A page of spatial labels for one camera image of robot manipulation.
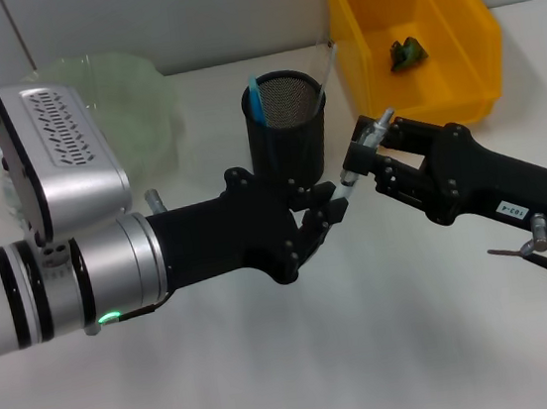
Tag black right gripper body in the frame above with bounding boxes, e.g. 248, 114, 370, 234
418, 115, 547, 256

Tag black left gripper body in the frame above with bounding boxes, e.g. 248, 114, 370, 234
140, 159, 314, 300

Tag silver ballpoint pen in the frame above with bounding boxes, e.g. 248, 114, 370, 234
328, 107, 406, 205

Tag green plastic wrapper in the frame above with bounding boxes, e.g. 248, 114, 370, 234
385, 34, 431, 74

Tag transparent plastic ruler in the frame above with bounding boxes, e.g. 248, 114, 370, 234
306, 31, 346, 111

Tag blue scissors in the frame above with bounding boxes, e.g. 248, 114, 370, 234
245, 73, 271, 128

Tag clear water bottle green label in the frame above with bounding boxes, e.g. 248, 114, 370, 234
0, 128, 34, 239

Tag black mesh pen cup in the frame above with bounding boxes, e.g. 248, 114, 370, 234
237, 65, 337, 199

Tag translucent green fruit plate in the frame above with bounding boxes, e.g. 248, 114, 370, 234
0, 45, 190, 202

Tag yellow plastic storage bin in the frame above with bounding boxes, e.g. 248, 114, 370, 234
322, 0, 512, 142

